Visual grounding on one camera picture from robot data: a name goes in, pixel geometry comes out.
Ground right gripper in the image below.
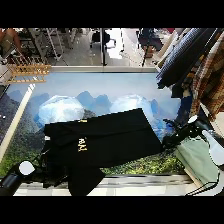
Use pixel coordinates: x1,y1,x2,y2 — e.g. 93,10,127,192
162,119,186,150

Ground black T-shirt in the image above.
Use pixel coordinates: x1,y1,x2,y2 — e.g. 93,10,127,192
40,107,165,197

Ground brown clothes hanger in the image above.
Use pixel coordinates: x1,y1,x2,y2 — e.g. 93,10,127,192
9,63,53,76

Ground green garment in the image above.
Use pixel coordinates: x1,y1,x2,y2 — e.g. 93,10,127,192
174,134,222,186

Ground brown checked shirt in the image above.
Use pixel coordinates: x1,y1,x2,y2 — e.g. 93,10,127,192
188,32,224,122

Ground dark blue garment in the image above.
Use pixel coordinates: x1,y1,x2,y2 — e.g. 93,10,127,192
165,28,222,99

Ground blue checked shirt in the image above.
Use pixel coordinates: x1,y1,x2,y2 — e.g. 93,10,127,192
155,28,208,90

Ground person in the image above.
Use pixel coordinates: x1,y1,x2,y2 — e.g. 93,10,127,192
0,28,23,57

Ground silver frame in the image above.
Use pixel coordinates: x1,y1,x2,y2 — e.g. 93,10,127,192
13,173,202,197

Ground black cable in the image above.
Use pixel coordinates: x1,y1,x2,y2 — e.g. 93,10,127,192
194,171,224,196

